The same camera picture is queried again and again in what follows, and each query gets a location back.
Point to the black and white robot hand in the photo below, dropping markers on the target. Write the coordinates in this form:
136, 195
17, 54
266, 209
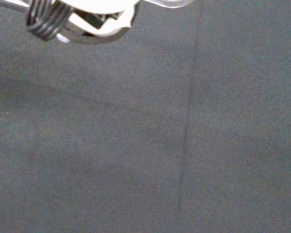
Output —
97, 9

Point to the black bench cloth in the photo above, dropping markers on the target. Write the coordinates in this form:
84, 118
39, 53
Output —
135, 136

